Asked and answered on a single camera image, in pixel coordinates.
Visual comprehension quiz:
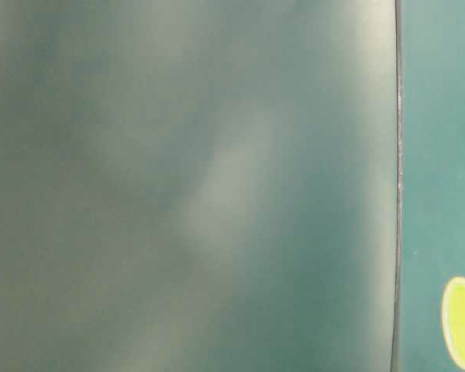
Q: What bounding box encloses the yellow plastic cup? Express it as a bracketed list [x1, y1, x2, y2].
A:
[441, 277, 465, 370]

